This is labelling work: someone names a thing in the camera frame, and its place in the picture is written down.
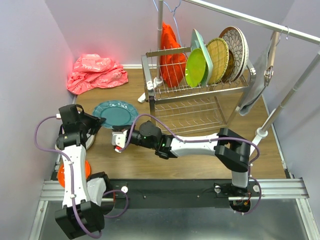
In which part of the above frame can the teal scalloped plate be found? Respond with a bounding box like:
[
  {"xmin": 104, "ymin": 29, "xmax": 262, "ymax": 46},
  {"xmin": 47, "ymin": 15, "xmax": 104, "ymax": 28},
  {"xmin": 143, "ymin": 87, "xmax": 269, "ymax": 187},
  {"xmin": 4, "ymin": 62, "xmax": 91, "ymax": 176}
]
[{"xmin": 92, "ymin": 100, "xmax": 139, "ymax": 129}]

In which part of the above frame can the white ringed grey plate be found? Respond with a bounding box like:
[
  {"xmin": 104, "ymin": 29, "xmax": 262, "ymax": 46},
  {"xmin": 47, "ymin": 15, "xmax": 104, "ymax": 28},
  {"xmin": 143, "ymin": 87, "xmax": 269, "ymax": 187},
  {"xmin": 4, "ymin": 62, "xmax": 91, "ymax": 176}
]
[{"xmin": 54, "ymin": 132, "xmax": 97, "ymax": 151}]

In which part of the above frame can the orange plate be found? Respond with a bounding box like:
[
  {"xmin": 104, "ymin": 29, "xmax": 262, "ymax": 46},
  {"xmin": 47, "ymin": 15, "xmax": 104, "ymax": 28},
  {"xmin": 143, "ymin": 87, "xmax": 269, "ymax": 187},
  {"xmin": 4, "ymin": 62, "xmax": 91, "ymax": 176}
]
[{"xmin": 57, "ymin": 160, "xmax": 91, "ymax": 188}]

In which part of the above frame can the lime green plate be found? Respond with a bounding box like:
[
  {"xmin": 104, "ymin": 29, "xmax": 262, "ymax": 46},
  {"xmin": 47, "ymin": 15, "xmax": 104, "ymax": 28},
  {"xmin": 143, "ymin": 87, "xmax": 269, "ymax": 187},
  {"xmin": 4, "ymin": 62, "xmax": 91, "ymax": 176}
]
[{"xmin": 185, "ymin": 49, "xmax": 206, "ymax": 88}]

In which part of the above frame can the pale blue rectangular dish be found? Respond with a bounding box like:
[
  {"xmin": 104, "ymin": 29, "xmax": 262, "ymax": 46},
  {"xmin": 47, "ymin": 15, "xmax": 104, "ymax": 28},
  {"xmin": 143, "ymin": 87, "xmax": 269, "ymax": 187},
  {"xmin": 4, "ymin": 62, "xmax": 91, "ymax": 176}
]
[{"xmin": 190, "ymin": 28, "xmax": 213, "ymax": 87}]

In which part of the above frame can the woven bamboo tray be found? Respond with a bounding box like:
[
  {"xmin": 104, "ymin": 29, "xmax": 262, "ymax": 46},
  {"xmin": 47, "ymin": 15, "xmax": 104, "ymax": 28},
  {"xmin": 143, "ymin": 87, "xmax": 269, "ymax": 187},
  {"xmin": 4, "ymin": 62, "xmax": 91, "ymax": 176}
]
[{"xmin": 206, "ymin": 37, "xmax": 229, "ymax": 85}]

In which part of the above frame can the yellow patterned dark plate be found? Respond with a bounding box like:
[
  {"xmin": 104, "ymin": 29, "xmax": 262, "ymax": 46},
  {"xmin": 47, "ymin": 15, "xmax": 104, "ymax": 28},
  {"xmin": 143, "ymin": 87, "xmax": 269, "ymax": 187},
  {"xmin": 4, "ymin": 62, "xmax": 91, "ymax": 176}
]
[{"xmin": 221, "ymin": 49, "xmax": 234, "ymax": 83}]

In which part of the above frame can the large floral brown-rim plate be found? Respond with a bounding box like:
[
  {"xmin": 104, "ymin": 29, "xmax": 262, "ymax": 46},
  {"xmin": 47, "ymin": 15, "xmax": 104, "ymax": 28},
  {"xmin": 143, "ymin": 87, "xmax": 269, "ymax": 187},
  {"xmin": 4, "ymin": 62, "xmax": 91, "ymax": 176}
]
[{"xmin": 226, "ymin": 26, "xmax": 249, "ymax": 83}]

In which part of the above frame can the small floral brown-rim plate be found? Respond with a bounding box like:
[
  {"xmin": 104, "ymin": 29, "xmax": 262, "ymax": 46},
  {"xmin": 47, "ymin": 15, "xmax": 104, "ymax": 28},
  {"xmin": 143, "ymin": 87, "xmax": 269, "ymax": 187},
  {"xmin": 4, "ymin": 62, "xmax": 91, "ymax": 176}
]
[{"xmin": 219, "ymin": 26, "xmax": 244, "ymax": 82}]

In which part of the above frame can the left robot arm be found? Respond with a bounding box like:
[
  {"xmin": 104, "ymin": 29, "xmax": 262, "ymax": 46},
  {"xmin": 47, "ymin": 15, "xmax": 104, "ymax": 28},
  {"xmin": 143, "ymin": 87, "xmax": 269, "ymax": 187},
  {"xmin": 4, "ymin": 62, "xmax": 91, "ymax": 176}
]
[{"xmin": 55, "ymin": 104, "xmax": 111, "ymax": 240}]

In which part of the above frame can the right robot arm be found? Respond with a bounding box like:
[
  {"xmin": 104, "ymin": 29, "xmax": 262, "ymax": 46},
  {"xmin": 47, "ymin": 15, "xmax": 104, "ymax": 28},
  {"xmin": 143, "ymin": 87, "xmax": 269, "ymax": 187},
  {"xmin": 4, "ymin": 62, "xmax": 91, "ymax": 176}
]
[{"xmin": 127, "ymin": 120, "xmax": 251, "ymax": 196}]

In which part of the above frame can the steel two-tier dish rack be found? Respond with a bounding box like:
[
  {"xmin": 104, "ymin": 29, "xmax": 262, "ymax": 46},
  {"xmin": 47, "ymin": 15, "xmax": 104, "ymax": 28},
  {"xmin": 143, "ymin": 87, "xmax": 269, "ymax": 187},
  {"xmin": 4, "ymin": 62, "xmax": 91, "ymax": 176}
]
[{"xmin": 141, "ymin": 47, "xmax": 256, "ymax": 134}]

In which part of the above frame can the pink plastic bag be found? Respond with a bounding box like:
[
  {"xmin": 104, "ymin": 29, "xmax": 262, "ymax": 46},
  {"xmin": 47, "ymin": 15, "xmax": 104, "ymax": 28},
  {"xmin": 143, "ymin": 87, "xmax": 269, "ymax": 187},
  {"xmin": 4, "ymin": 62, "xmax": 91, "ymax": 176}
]
[{"xmin": 66, "ymin": 54, "xmax": 129, "ymax": 95}]

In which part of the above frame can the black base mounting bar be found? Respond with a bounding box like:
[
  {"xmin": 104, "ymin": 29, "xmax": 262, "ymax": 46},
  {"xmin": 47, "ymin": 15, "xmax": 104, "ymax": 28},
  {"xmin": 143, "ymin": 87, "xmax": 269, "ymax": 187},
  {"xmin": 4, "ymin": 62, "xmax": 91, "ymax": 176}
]
[{"xmin": 107, "ymin": 178, "xmax": 261, "ymax": 209}]

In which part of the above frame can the orange cloth on hanger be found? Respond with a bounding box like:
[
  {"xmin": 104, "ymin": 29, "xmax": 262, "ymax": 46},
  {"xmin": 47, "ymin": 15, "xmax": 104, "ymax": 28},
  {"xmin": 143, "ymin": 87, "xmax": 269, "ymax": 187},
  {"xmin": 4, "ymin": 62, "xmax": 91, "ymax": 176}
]
[{"xmin": 160, "ymin": 21, "xmax": 187, "ymax": 88}]

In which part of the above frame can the grey hanging towel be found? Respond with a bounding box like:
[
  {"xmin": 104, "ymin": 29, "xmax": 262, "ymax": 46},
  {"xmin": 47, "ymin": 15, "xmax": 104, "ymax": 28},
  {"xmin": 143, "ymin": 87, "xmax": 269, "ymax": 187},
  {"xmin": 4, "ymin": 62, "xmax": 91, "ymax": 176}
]
[{"xmin": 239, "ymin": 41, "xmax": 272, "ymax": 116}]

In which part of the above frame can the wooden clip hanger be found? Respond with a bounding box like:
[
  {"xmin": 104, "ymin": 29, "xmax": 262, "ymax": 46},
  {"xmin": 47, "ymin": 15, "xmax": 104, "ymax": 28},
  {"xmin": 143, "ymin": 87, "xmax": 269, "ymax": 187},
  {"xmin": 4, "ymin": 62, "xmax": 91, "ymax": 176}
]
[{"xmin": 263, "ymin": 31, "xmax": 283, "ymax": 87}]

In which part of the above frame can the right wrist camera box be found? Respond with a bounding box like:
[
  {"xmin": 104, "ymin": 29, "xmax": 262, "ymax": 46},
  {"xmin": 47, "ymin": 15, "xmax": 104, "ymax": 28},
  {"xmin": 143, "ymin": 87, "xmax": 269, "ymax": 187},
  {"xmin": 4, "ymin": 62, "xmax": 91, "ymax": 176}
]
[{"xmin": 111, "ymin": 130, "xmax": 129, "ymax": 153}]

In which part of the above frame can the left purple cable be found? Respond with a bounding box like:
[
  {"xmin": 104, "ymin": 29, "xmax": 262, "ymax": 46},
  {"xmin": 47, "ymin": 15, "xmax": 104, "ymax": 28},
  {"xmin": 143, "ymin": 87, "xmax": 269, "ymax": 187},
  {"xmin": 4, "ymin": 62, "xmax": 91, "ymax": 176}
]
[{"xmin": 33, "ymin": 115, "xmax": 103, "ymax": 239}]

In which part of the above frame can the blue wire hanger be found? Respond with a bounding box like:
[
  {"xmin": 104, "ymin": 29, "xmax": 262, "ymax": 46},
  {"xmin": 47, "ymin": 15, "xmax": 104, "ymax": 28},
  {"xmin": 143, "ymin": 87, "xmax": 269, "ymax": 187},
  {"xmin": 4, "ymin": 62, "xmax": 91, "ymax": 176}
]
[{"xmin": 163, "ymin": 0, "xmax": 182, "ymax": 45}]

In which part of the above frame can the white clothes rack frame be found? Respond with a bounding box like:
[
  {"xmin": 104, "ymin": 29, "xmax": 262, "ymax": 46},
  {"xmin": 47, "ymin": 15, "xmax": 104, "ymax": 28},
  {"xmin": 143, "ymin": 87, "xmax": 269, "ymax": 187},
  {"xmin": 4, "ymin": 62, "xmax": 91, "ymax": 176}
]
[{"xmin": 137, "ymin": 0, "xmax": 320, "ymax": 151}]

